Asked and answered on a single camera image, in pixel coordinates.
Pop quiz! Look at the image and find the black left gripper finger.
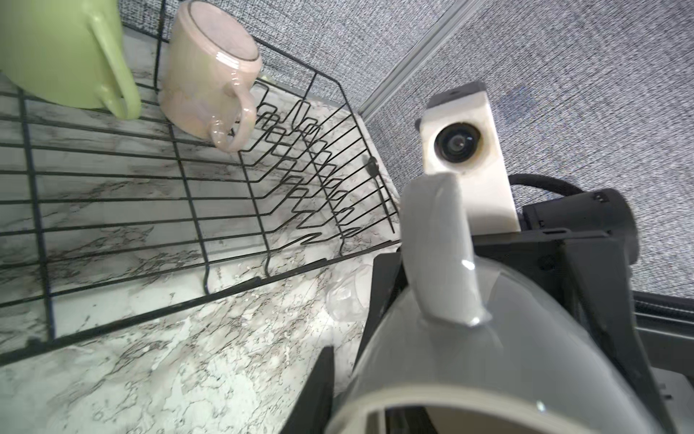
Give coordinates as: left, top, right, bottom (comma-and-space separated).
280, 346, 335, 434

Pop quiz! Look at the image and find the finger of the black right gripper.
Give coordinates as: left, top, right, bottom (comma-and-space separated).
354, 251, 408, 369

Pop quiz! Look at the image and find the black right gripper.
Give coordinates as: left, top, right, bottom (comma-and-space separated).
473, 188, 693, 433

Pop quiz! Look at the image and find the grey mug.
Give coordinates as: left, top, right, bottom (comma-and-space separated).
326, 174, 661, 433

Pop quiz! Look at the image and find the pink iridescent mug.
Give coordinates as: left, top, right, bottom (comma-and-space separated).
158, 1, 262, 153

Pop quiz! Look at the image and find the light green mug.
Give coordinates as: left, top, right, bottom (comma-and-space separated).
1, 1, 141, 119

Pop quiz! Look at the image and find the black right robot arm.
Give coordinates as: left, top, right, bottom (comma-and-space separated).
327, 174, 693, 433

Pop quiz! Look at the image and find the clear glass cup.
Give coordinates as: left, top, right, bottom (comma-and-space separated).
325, 264, 372, 323

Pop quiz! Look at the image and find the black wire dish rack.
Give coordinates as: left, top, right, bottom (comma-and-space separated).
1, 1, 399, 365

